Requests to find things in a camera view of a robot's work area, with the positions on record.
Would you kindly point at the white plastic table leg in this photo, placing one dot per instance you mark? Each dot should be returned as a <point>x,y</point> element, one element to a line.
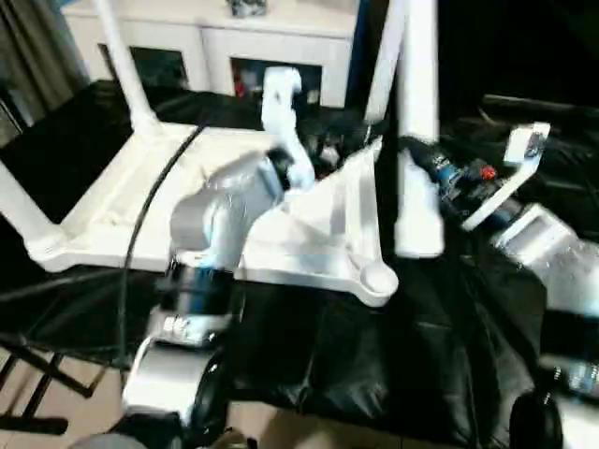
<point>124,61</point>
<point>386,70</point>
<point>419,93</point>
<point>23,206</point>

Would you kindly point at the white plastic table top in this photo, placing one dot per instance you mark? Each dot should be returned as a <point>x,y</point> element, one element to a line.
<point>304,224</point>

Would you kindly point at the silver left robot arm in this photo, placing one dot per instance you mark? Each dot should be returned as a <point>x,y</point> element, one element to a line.
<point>210,210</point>

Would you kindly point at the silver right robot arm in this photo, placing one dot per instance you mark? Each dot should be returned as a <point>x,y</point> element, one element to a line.
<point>552,252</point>

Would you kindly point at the long black bar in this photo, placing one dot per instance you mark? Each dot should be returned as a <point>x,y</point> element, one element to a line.
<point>538,104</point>

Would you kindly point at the red bottle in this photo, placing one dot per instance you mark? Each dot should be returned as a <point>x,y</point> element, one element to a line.
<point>240,82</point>

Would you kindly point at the white glass-door cabinet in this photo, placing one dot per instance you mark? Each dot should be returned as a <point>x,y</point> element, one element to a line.
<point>210,37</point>

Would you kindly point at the dark objects on cabinet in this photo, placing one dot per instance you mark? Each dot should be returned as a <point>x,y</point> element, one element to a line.
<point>245,6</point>

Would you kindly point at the grey robot left foot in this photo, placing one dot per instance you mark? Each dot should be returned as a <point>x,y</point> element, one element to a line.
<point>231,439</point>

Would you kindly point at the grey curtain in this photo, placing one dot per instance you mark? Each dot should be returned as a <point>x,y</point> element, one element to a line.
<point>33,56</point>

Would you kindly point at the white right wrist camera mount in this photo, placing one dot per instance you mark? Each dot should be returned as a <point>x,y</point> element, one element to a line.
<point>519,140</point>

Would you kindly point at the dark folding stand frame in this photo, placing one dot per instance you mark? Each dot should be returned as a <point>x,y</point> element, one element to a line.
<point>47,374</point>

